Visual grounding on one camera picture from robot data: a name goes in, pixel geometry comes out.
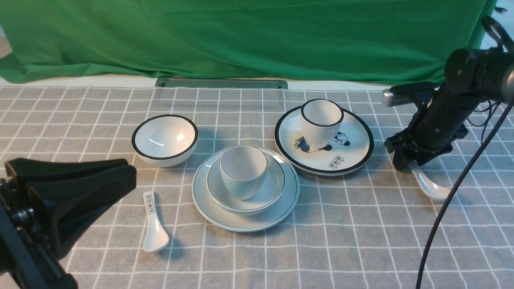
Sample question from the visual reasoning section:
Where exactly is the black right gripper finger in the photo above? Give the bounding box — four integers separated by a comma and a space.
415, 143, 453, 164
384, 134, 421, 171

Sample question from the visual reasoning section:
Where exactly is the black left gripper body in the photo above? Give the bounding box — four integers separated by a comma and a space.
0, 158, 137, 289

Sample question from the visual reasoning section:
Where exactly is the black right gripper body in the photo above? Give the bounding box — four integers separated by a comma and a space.
408, 86, 484, 151

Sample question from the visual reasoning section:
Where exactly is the plain white ceramic spoon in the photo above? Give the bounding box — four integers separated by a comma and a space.
409, 161, 450, 203

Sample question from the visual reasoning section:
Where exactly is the pale green cup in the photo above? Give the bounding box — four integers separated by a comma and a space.
220, 145, 268, 201

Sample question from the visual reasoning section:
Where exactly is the shallow grey-rimmed bowl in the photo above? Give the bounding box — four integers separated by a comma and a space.
207, 154, 285, 216

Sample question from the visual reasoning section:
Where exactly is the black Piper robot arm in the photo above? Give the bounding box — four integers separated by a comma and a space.
1, 41, 513, 289

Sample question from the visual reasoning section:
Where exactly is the black-rimmed cartoon plate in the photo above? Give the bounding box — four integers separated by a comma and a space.
275, 106, 374, 176

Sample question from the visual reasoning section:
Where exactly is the black-rimmed white cup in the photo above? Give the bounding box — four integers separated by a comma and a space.
300, 99, 345, 150

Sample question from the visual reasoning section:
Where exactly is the green backdrop cloth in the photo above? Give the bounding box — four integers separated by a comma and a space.
0, 0, 496, 84

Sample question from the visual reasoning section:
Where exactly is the white spoon with characters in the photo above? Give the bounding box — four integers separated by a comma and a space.
143, 191, 169, 252

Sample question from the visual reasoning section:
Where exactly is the black-rimmed white bowl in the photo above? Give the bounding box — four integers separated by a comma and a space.
131, 114, 199, 167

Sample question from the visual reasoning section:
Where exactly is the grey checked tablecloth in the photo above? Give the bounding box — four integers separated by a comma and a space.
0, 84, 514, 289

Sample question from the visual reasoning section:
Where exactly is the large pale green-rimmed plate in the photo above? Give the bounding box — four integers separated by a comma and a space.
191, 147, 300, 233

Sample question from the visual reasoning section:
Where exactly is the black cable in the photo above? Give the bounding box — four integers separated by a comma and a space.
415, 100, 514, 289

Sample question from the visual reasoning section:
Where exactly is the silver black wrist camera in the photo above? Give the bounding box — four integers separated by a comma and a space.
382, 81, 439, 108

